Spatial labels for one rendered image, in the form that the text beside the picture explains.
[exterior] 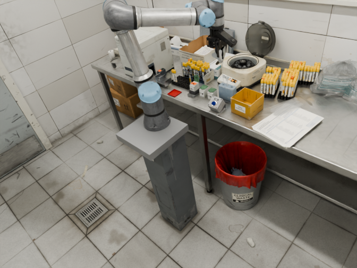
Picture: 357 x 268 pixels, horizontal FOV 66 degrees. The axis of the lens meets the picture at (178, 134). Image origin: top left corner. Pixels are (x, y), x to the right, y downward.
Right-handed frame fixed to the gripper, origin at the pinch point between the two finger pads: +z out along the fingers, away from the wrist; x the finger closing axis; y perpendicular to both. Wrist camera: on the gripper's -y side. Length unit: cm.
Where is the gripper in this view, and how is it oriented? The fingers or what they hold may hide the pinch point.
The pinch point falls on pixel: (222, 61)
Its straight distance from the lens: 162.8
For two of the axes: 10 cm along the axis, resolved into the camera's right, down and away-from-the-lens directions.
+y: -7.4, -3.5, 5.7
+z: 1.4, 7.5, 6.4
